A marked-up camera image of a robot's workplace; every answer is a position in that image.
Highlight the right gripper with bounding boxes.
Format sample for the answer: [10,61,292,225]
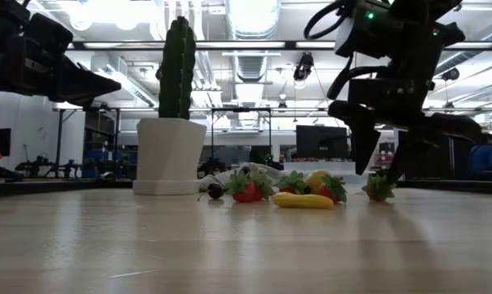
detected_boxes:
[326,77,484,184]

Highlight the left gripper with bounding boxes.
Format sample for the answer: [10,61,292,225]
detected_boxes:
[0,13,123,109]

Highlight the red plastic strawberry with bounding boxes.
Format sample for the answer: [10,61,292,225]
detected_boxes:
[361,173,397,203]
[276,170,310,195]
[224,170,275,204]
[317,174,348,204]

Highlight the yellow plastic banana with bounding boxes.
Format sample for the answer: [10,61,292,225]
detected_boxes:
[272,191,335,210]

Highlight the red parts shelf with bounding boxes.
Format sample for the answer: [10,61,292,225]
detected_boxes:
[374,141,397,169]

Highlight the black partition panels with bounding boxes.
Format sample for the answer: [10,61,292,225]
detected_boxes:
[398,130,492,181]

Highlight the black monitor screen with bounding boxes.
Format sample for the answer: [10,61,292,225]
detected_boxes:
[295,124,349,160]

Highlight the green artificial cactus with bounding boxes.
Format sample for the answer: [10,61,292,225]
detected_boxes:
[155,16,197,121]

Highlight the person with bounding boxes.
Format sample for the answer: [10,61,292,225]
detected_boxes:
[467,133,492,181]

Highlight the grey waffle dish cloth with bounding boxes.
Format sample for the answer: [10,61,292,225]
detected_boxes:
[198,162,287,193]

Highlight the black background workstation frame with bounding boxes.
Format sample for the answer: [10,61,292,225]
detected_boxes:
[53,105,122,180]
[210,107,273,164]

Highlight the black ceiling camera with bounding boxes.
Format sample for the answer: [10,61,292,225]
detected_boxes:
[441,67,461,82]

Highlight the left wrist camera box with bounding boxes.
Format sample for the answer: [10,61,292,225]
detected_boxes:
[0,0,31,26]

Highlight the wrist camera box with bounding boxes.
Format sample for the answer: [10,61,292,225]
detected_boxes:
[0,0,31,26]
[334,0,397,59]

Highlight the black overhead camera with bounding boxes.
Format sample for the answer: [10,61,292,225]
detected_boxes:
[292,51,316,90]

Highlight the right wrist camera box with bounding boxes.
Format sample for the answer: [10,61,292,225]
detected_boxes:
[334,0,397,59]

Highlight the silver ceiling duct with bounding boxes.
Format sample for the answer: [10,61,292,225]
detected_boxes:
[224,0,282,41]

